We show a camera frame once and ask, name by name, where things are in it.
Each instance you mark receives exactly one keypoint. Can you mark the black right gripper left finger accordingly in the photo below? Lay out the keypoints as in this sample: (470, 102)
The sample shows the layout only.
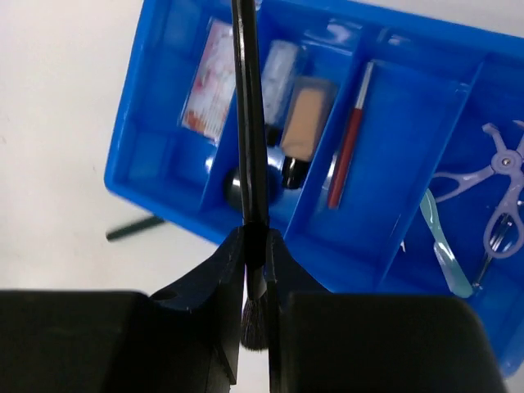
(183, 338)

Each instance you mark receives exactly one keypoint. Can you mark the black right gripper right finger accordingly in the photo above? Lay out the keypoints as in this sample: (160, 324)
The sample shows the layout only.
(321, 341)

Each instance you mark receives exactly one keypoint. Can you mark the dark green gold mascara tube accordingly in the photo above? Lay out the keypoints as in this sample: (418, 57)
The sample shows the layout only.
(133, 228)

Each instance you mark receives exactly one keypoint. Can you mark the mint green spatula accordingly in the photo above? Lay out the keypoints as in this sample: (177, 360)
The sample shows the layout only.
(455, 278)

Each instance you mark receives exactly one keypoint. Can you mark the round brown cosmetic jar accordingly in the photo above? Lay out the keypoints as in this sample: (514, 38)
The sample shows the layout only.
(232, 187)

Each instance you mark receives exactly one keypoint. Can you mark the beige foundation bottle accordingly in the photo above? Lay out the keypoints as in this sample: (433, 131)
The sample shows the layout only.
(311, 105)

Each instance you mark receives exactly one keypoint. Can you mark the clear blush palette case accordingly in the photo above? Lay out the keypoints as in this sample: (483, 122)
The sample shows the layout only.
(209, 100)

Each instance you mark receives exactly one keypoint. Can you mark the clear bottle black cap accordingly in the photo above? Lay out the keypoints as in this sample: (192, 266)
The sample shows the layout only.
(280, 71)

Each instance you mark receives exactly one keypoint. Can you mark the black makeup brush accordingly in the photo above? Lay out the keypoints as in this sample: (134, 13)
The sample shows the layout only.
(253, 173)

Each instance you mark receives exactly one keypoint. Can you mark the blue divided plastic bin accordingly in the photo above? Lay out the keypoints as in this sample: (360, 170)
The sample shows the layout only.
(432, 81)

